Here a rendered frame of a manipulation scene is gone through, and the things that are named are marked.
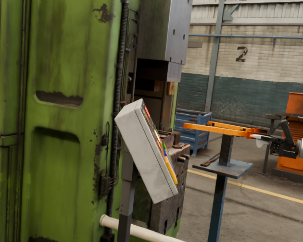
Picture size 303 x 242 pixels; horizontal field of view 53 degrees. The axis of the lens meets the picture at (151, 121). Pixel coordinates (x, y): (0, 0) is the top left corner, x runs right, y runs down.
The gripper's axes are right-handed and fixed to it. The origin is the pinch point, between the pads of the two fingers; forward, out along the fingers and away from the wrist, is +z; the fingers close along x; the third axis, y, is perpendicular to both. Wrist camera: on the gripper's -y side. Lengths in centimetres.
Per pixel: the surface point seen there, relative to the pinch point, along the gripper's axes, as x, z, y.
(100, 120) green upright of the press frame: -44, 56, 0
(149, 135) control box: -72, 21, -4
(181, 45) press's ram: 1, 43, -38
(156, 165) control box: -71, 19, 5
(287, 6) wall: 762, 41, -250
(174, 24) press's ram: -11, 43, -46
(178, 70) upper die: 1.8, 42.3, -25.2
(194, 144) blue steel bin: 348, 122, 83
